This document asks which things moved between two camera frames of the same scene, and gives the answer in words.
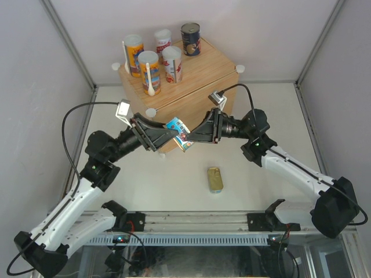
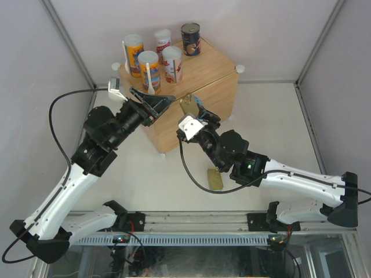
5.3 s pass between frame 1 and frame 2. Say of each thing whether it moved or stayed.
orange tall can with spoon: stayed
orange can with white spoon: stayed
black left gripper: moved
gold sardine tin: stayed
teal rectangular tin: moved
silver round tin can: stayed
